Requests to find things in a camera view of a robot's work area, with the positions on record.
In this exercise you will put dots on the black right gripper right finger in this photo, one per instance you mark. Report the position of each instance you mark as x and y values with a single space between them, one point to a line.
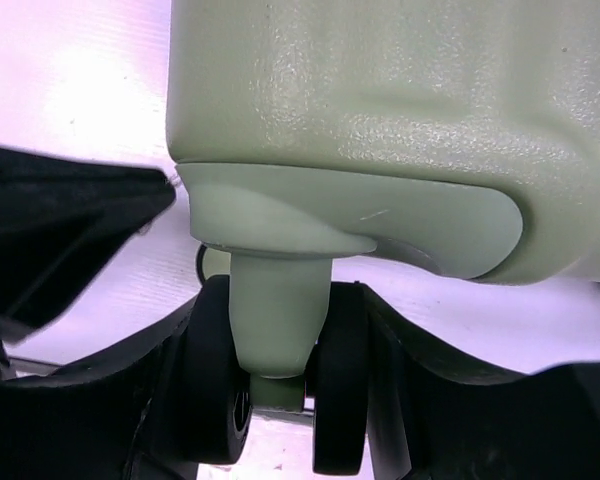
436 412

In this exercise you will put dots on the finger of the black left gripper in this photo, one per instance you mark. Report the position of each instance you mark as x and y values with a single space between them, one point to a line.
61 222

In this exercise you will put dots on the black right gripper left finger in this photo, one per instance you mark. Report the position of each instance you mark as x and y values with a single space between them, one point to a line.
110 415

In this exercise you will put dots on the light green hard suitcase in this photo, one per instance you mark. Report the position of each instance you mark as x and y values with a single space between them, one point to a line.
461 137

